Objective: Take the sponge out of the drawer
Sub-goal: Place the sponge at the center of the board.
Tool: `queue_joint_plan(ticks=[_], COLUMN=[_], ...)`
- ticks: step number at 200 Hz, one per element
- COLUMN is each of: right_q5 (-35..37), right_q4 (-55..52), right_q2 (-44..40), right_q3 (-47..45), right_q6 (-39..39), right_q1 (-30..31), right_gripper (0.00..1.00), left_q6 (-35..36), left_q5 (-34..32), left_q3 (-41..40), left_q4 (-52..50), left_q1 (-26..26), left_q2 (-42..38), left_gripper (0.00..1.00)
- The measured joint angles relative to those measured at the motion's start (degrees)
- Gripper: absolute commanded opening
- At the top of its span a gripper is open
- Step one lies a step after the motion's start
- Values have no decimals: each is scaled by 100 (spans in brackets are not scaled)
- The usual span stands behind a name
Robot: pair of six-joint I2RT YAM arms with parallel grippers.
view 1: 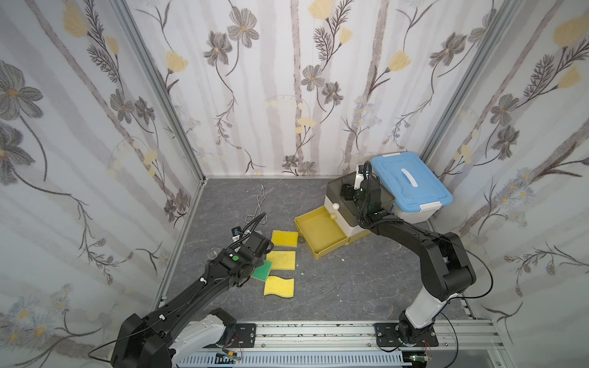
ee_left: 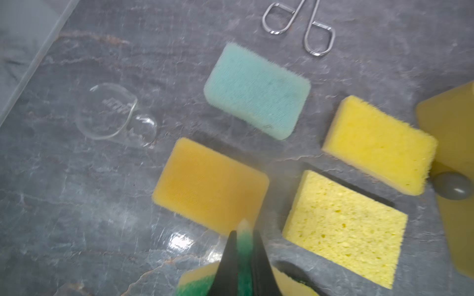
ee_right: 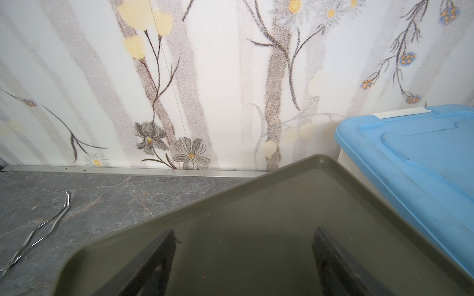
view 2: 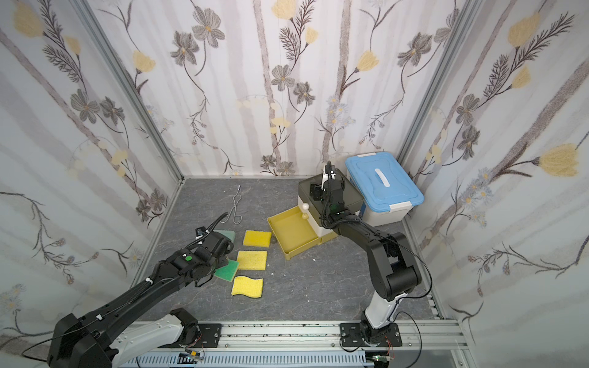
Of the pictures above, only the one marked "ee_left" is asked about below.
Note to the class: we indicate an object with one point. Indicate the green scouring sponge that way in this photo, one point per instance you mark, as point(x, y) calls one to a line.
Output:
point(198, 282)

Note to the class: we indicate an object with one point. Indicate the yellow bottom drawer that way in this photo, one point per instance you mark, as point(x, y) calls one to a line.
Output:
point(449, 117)

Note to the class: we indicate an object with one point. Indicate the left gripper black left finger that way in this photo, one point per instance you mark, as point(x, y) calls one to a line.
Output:
point(226, 279)

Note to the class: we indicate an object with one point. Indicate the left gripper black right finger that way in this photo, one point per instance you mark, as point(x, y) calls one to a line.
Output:
point(264, 282)

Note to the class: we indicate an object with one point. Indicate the bright yellow foam sponge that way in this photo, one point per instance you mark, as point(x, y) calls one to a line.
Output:
point(381, 146)

